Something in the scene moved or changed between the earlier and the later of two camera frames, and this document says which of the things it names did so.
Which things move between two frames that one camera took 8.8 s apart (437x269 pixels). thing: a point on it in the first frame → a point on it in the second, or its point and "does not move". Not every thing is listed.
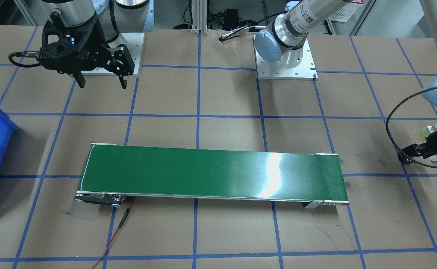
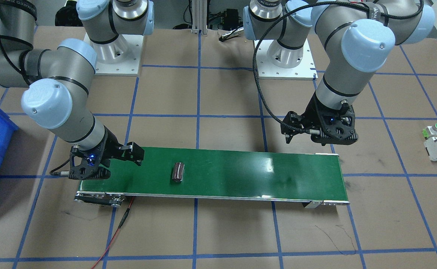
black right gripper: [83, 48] → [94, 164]
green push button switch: [429, 129] does not move
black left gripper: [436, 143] → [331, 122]
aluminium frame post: [199, 11] does not move
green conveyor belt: [113, 174] does not move
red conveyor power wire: [124, 218] does not move
